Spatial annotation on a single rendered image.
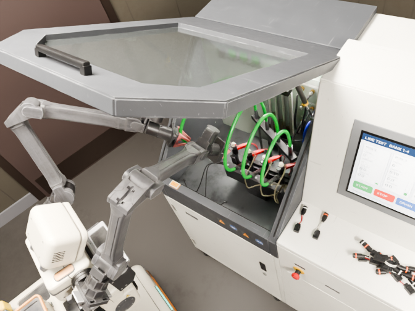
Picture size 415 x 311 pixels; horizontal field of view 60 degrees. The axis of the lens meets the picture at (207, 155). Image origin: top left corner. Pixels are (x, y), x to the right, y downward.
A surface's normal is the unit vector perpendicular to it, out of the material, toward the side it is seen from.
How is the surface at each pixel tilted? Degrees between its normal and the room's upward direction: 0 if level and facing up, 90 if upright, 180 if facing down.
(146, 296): 0
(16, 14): 90
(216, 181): 0
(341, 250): 0
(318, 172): 76
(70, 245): 90
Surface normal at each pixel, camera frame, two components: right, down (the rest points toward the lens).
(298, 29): -0.22, -0.59
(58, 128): 0.61, 0.55
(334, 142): -0.61, 0.56
